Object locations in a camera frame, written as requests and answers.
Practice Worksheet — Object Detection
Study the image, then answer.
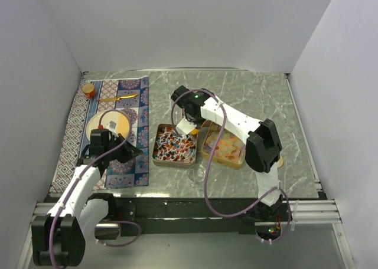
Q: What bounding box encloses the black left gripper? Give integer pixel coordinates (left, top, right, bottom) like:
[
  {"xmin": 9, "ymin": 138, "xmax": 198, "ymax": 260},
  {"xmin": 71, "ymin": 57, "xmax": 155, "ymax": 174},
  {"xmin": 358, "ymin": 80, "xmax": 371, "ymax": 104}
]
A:
[{"xmin": 104, "ymin": 133, "xmax": 142, "ymax": 164}]

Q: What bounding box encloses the yellow plastic scoop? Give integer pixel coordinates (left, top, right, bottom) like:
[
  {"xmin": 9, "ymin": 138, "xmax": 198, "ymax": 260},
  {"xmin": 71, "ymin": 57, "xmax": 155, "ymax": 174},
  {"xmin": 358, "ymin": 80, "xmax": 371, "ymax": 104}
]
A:
[{"xmin": 190, "ymin": 127, "xmax": 200, "ymax": 135}]

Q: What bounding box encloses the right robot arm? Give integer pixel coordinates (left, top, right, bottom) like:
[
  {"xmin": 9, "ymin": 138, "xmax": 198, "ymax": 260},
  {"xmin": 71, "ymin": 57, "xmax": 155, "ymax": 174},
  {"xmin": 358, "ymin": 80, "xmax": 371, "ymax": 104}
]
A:
[{"xmin": 171, "ymin": 86, "xmax": 287, "ymax": 221}]

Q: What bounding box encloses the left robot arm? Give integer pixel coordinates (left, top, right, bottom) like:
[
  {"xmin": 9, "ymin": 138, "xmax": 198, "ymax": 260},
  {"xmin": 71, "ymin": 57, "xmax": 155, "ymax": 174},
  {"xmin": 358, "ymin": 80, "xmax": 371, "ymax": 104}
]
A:
[{"xmin": 31, "ymin": 129, "xmax": 142, "ymax": 268}]

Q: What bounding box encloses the yellow tin of popsicle candies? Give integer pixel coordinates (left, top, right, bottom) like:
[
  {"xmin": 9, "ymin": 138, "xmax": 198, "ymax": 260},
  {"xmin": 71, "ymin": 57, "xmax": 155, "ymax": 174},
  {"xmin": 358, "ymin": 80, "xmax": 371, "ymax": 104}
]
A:
[{"xmin": 201, "ymin": 122, "xmax": 245, "ymax": 169}]

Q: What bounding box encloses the yellow round plate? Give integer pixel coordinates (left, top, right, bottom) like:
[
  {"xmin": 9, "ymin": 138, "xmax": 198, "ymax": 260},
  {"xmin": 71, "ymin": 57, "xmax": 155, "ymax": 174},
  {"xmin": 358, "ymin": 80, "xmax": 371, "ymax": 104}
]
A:
[{"xmin": 85, "ymin": 110, "xmax": 132, "ymax": 140}]

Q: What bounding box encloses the gold tin of lollipops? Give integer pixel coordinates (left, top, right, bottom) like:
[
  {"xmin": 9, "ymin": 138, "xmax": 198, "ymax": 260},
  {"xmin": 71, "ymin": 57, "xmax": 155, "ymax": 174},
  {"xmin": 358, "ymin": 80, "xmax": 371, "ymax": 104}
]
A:
[{"xmin": 152, "ymin": 124, "xmax": 197, "ymax": 169}]

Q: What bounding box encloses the patterned mandala placemat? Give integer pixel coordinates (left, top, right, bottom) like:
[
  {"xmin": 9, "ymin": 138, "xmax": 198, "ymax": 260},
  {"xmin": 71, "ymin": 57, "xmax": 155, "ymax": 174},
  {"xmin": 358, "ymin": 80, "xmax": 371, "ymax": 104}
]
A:
[{"xmin": 49, "ymin": 76, "xmax": 149, "ymax": 194}]

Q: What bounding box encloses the gold knife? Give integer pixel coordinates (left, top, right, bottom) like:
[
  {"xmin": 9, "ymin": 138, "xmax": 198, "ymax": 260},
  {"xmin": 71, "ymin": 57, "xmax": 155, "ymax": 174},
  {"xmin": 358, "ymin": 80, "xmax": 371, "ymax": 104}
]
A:
[{"xmin": 98, "ymin": 93, "xmax": 139, "ymax": 103}]

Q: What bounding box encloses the clear glass jar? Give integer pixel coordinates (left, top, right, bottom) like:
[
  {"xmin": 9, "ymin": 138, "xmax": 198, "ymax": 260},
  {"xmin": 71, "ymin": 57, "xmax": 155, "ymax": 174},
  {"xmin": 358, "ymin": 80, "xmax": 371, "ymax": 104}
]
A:
[{"xmin": 187, "ymin": 165, "xmax": 206, "ymax": 185}]

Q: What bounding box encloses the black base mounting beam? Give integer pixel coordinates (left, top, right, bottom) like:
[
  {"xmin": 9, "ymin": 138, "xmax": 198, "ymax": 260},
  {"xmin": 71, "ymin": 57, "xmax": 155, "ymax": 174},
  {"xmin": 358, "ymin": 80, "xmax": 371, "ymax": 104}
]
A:
[{"xmin": 88, "ymin": 192, "xmax": 293, "ymax": 242}]

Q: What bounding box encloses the orange cup with lid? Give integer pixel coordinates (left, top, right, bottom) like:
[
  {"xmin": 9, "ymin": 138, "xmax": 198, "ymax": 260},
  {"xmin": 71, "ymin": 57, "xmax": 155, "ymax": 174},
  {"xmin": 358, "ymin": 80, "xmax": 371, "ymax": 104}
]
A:
[{"xmin": 82, "ymin": 83, "xmax": 96, "ymax": 99}]

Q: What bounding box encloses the round wooden jar lid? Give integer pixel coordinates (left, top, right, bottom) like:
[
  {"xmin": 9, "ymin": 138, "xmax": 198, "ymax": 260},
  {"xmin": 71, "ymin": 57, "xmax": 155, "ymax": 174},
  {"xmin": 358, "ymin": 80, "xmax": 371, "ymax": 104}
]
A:
[{"xmin": 278, "ymin": 157, "xmax": 284, "ymax": 168}]

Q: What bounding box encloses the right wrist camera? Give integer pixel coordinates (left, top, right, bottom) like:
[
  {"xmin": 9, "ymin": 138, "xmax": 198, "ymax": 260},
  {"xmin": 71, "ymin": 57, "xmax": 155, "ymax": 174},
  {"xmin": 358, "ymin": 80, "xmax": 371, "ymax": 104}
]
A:
[{"xmin": 175, "ymin": 117, "xmax": 196, "ymax": 136}]

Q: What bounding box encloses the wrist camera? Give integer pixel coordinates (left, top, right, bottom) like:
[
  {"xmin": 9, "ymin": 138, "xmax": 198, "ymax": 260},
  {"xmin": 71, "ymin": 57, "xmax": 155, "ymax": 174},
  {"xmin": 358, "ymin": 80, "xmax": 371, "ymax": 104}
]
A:
[
  {"xmin": 98, "ymin": 120, "xmax": 117, "ymax": 135},
  {"xmin": 175, "ymin": 117, "xmax": 196, "ymax": 136}
]

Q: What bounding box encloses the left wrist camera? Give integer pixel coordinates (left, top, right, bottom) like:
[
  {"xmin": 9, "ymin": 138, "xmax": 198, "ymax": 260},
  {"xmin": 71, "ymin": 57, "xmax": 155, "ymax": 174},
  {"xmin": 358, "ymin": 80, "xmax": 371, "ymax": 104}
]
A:
[{"xmin": 98, "ymin": 120, "xmax": 117, "ymax": 135}]

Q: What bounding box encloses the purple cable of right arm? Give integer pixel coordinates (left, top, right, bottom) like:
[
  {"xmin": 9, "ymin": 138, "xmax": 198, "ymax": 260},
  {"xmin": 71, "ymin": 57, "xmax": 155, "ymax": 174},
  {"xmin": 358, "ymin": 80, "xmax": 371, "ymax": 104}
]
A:
[{"xmin": 170, "ymin": 88, "xmax": 292, "ymax": 244}]

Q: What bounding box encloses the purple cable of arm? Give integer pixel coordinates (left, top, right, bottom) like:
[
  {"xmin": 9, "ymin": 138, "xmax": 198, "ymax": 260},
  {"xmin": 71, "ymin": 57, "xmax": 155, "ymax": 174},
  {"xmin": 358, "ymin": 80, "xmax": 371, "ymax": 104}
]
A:
[
  {"xmin": 48, "ymin": 109, "xmax": 142, "ymax": 268},
  {"xmin": 170, "ymin": 88, "xmax": 292, "ymax": 244}
]

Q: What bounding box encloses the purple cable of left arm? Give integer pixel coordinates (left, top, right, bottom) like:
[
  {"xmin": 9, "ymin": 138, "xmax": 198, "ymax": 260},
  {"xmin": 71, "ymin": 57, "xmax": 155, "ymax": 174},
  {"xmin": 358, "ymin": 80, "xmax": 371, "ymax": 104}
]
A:
[{"xmin": 48, "ymin": 109, "xmax": 142, "ymax": 268}]

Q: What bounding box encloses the aluminium rail frame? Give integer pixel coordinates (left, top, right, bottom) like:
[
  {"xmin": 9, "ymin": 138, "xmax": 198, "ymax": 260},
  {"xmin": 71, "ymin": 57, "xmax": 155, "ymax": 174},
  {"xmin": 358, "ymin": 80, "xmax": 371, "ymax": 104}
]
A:
[{"xmin": 17, "ymin": 73, "xmax": 355, "ymax": 269}]

